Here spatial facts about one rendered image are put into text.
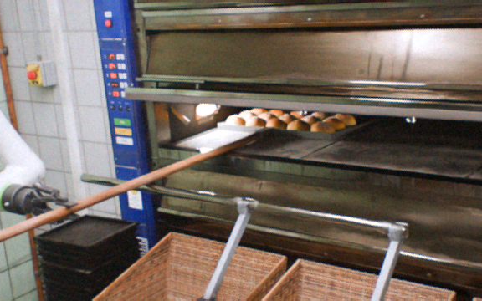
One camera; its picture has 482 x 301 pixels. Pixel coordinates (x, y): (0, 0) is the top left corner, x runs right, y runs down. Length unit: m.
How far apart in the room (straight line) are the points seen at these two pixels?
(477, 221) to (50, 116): 1.88
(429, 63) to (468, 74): 0.12
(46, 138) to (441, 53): 1.86
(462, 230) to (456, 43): 0.54
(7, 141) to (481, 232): 1.48
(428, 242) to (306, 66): 0.66
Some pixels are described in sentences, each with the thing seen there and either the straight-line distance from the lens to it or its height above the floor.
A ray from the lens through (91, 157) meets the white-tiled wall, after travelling 3.17.
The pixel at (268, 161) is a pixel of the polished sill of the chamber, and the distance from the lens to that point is 2.53.
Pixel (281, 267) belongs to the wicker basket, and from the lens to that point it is 2.58.
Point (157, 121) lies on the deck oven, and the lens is 2.85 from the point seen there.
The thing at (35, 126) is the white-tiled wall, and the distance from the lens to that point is 3.42.
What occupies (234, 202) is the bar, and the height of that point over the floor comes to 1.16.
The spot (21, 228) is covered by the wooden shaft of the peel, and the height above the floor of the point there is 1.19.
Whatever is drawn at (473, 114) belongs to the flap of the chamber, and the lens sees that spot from 1.99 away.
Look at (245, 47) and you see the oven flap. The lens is 2.51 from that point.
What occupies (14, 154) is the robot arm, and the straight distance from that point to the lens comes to 2.49.
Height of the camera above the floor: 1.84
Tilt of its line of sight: 14 degrees down
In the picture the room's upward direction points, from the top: 5 degrees counter-clockwise
